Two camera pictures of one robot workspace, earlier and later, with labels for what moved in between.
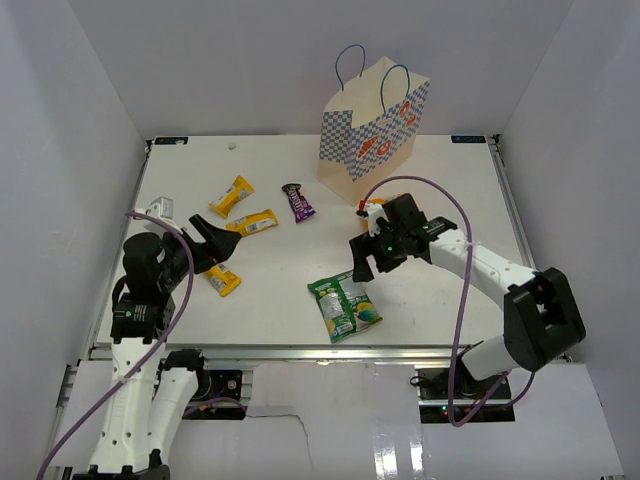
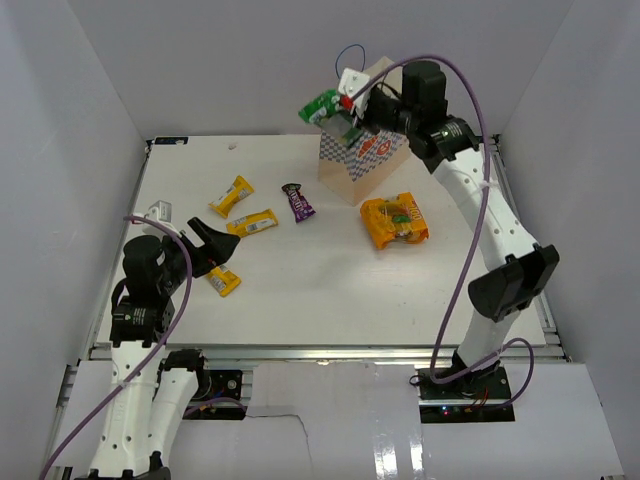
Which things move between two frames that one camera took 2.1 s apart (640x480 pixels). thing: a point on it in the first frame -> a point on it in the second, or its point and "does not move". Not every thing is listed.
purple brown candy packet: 299,204 does not move
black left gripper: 220,246 does not move
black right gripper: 365,246 -> 365,121
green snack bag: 344,304 -> 327,111
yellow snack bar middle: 253,222 does not move
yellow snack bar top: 240,189 does not move
